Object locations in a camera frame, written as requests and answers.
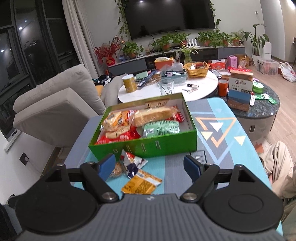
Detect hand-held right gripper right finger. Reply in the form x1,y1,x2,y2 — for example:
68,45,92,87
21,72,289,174
180,155,260,202

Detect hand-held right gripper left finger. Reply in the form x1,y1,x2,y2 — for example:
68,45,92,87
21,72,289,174
44,153,119,202

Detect green cardboard box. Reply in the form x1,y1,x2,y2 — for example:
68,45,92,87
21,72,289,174
88,93,198,158

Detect orange yellow snack packet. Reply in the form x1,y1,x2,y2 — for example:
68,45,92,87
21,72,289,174
121,169,163,194

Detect round brown cookie packet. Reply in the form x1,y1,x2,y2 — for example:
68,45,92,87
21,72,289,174
109,162,126,178

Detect white red blue snack packet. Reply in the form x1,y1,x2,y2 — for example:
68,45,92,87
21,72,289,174
120,149,148,179

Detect red rice cracker packet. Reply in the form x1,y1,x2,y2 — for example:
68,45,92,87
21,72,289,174
95,126,141,145

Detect patterned blue table cover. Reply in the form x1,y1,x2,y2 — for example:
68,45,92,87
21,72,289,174
63,97,284,234

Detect orange rice cracker packet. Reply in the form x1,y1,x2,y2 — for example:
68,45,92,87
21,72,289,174
102,111,136,131

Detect clear bread packet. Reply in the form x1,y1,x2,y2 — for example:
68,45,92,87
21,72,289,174
132,105,179,127

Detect white round coffee table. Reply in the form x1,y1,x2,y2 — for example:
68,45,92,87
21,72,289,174
117,69,219,104

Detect beige sofa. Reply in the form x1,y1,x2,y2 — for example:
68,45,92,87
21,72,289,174
13,64,126,147

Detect clear glass cup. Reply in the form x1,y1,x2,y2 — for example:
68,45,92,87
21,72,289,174
158,78,174,95

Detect orange cup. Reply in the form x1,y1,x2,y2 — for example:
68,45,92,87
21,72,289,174
218,80,229,97

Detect yellow can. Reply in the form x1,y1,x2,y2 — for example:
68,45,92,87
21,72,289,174
122,75,137,93

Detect dark clothing pile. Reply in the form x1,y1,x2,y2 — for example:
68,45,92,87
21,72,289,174
94,75,112,86

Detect person's leg in beige trousers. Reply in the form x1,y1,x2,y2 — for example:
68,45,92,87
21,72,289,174
259,141,296,200

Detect brown white blue carton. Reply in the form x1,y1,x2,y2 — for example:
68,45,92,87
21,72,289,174
227,70,254,112

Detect teal plastic tray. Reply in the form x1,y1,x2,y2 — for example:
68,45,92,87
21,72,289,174
159,67,188,84

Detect dark marble round table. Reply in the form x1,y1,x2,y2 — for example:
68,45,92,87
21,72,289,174
213,70,281,142

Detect yellow woven plastic basket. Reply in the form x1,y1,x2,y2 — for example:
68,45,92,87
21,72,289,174
183,61,210,78

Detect dark blue long packet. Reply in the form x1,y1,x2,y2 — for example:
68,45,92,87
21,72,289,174
137,71,160,87

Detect green white snack packet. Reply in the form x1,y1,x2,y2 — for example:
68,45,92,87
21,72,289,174
253,93,278,105

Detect grey television cabinet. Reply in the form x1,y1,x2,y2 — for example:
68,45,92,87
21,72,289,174
107,46,246,76

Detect green round container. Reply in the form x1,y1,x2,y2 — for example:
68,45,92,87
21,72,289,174
252,82,264,94

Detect orange white carton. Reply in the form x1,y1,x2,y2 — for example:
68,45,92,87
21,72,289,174
208,59,226,70

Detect orange box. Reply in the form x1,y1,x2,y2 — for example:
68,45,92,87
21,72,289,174
154,57,174,70

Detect red shiny packets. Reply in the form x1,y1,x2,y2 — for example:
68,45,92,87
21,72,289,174
228,66,253,75

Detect spider plant in glass vase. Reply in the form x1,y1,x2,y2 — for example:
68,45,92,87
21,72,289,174
176,44,200,64

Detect pink box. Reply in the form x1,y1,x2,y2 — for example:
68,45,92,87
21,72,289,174
227,55,238,69

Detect red berry bouquet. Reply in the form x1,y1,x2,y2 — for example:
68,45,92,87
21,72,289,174
94,36,124,66

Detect potted green plant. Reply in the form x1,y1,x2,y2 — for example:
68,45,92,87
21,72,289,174
172,32,191,47
151,34,174,52
195,31,213,47
213,31,232,47
230,31,243,47
120,39,144,59

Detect brown cardboard box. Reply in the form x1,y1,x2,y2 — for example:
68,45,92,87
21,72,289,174
235,54,251,67

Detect clear storage bin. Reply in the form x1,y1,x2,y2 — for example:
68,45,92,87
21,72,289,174
256,58,280,75

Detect white curtain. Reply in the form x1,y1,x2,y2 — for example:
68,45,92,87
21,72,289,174
61,0,109,77

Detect white plastic bag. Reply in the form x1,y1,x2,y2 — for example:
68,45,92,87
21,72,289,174
279,61,296,82

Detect tall leafy plant white pot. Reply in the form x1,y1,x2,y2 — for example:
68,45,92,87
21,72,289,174
240,23,270,65

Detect white tower appliance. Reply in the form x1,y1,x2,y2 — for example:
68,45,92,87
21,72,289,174
262,42,272,59

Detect dark framed window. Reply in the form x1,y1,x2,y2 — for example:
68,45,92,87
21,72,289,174
0,0,81,137

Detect trailing green vine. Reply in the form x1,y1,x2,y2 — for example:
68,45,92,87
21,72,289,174
114,0,131,37

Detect black wall television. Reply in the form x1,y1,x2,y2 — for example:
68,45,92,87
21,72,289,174
124,0,216,40

